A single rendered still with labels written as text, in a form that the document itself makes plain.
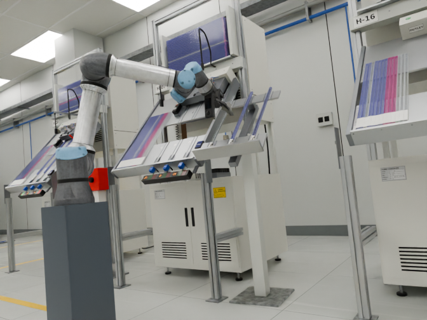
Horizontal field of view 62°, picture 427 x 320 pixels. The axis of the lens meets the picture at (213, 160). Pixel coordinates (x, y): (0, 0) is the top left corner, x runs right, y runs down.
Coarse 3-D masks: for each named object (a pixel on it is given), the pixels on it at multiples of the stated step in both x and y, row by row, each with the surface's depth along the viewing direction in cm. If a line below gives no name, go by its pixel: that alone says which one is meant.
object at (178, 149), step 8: (200, 136) 198; (160, 144) 216; (168, 144) 210; (176, 144) 206; (184, 144) 201; (192, 144) 196; (152, 152) 214; (160, 152) 209; (168, 152) 203; (176, 152) 199; (184, 152) 194; (192, 152) 190; (152, 160) 207; (160, 160) 202; (168, 160) 197
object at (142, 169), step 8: (176, 160) 189; (184, 160) 186; (192, 160) 184; (120, 168) 216; (128, 168) 211; (136, 168) 208; (144, 168) 205; (160, 168) 200; (176, 168) 194; (184, 168) 192; (120, 176) 221; (128, 176) 218
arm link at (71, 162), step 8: (56, 152) 136; (64, 152) 134; (72, 152) 135; (80, 152) 137; (56, 160) 136; (64, 160) 134; (72, 160) 134; (80, 160) 136; (88, 160) 145; (64, 168) 134; (72, 168) 134; (80, 168) 136; (88, 168) 145; (64, 176) 133; (72, 176) 134; (80, 176) 135
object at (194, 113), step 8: (168, 104) 253; (176, 104) 246; (192, 104) 232; (200, 104) 226; (160, 112) 250; (184, 112) 230; (192, 112) 224; (200, 112) 218; (216, 112) 207; (176, 120) 228; (184, 120) 222; (192, 120) 218
